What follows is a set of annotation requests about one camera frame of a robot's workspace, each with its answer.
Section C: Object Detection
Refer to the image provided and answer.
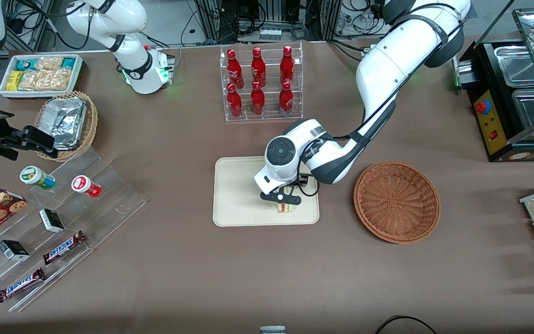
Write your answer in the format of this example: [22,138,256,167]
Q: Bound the triangle sandwich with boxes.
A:
[274,186,295,215]

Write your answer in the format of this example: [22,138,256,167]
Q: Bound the cream plastic tray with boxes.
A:
[213,155,320,227]

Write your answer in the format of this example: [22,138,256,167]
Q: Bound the small tan wicker basket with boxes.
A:
[34,91,99,162]

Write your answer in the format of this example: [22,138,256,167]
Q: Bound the large brown wicker basket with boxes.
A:
[353,161,441,244]

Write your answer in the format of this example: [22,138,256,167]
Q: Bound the stacked foil containers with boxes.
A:
[51,97,87,150]

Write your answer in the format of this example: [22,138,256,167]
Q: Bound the white cup with green lid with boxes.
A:
[20,166,56,190]

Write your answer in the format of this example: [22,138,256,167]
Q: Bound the white plastic snack bin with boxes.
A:
[0,53,84,100]

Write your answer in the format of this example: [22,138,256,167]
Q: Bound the large clear cracker bag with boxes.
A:
[19,69,70,91]

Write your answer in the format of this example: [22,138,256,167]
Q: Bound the white cup with red lid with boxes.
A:
[71,175,102,198]

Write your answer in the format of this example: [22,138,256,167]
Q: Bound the clear acrylic bottle rack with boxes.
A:
[220,42,304,122]

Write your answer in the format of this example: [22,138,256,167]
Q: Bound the red cola bottle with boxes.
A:
[227,83,243,118]
[280,45,295,85]
[250,81,266,116]
[251,47,267,88]
[279,80,294,115]
[227,49,244,89]

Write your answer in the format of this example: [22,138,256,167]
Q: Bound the small clear cracker bag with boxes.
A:
[35,57,64,71]

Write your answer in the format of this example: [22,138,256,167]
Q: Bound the small black box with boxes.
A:
[39,209,65,233]
[0,240,30,261]

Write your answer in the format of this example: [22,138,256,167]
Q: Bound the clear acrylic stepped display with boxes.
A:
[0,146,147,312]

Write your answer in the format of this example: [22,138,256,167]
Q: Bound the Snickers bar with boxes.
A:
[42,231,87,265]
[0,268,45,303]

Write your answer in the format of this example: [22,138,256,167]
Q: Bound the metal equipment rack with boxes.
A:
[195,0,342,45]

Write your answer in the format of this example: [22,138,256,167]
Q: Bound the black food warmer appliance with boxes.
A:
[452,7,534,163]

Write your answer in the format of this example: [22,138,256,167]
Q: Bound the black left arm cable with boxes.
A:
[296,0,467,198]

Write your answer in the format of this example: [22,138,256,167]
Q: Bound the aluminium frame post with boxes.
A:
[14,0,57,51]

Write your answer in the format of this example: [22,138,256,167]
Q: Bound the black cable arc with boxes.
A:
[376,315,437,334]

